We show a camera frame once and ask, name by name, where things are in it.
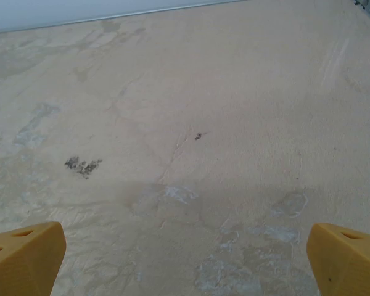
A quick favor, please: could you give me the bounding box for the white enclosure panel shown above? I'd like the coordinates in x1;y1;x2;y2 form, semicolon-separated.
0;0;241;33

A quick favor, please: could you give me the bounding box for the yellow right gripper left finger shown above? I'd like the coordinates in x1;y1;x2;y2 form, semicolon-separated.
0;221;67;296

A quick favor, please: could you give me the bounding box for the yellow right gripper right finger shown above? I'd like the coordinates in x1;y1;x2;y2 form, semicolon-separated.
306;223;370;296

